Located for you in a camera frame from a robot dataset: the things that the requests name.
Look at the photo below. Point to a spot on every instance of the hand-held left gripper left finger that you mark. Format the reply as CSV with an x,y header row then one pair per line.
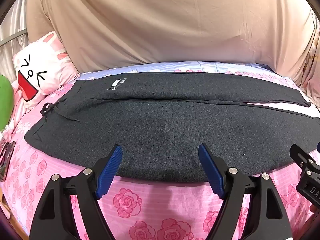
x,y
110,170

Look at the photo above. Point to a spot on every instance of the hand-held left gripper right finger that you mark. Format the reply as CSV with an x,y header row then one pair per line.
x,y
211,172

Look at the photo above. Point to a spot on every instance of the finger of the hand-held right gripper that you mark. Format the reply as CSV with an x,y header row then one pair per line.
x,y
301,155

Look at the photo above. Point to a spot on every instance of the dark grey pants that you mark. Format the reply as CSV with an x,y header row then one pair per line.
x,y
160,130

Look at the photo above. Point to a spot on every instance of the pink rose bedsheet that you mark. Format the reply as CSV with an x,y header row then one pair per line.
x,y
140,205

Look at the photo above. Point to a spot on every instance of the pale patterned cloth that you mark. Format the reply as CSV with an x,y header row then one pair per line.
x,y
312,62

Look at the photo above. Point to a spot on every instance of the dark flat device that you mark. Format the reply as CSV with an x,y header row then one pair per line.
x,y
6,160

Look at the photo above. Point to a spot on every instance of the rabbit face pillow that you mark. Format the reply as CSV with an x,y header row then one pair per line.
x,y
50,62

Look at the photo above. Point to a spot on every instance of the green plush toy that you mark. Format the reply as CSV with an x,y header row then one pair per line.
x,y
5,100

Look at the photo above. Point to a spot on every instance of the beige cloth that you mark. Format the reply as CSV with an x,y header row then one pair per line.
x,y
162,30

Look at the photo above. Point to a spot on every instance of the white curtain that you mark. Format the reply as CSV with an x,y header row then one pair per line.
x,y
10,17

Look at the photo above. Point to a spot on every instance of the metal bed rail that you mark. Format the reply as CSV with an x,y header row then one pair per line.
x,y
12,38

